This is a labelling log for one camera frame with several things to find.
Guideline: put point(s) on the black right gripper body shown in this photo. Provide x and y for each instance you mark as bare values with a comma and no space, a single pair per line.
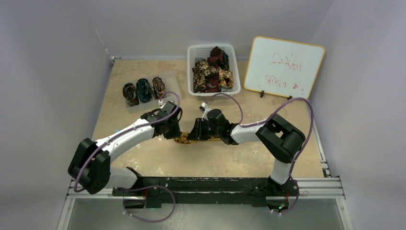
197,130

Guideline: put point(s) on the whiteboard with yellow frame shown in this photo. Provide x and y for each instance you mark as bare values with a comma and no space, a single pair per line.
282,67

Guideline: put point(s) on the rolled blue green tie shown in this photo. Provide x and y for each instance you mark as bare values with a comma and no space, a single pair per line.
144,90

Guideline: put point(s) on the brown floral tie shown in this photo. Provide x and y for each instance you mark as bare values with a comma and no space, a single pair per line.
200,70

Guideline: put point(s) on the white plastic basket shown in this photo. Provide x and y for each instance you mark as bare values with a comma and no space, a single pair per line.
203,51

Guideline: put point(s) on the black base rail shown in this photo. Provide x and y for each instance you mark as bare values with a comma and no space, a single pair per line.
254,191

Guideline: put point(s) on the yellow insect-print tie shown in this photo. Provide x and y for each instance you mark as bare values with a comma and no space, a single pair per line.
182,139

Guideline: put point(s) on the clear plastic organizer tray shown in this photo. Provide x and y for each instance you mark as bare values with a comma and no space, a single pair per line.
171,84

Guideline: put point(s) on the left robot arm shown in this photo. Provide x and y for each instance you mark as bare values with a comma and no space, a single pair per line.
91,163

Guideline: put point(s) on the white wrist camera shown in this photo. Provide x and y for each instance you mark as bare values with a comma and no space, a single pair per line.
205,109
163,103

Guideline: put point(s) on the rolled pink brown tie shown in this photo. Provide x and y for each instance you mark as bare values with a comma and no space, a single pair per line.
158,87

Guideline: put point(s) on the dark red tie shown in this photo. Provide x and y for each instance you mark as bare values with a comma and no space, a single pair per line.
218,57

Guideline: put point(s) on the rolled dark striped tie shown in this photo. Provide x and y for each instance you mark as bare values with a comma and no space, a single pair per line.
130,94

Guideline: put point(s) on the aluminium frame rail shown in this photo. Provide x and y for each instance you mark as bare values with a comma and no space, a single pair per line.
327,186

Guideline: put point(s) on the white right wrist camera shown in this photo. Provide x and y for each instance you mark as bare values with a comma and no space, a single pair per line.
205,109

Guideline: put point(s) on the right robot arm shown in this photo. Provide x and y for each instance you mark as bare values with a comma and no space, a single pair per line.
281,138

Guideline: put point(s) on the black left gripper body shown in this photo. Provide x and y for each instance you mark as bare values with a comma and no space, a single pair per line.
173,131

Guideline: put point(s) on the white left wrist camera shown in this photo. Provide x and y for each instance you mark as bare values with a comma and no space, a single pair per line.
163,103

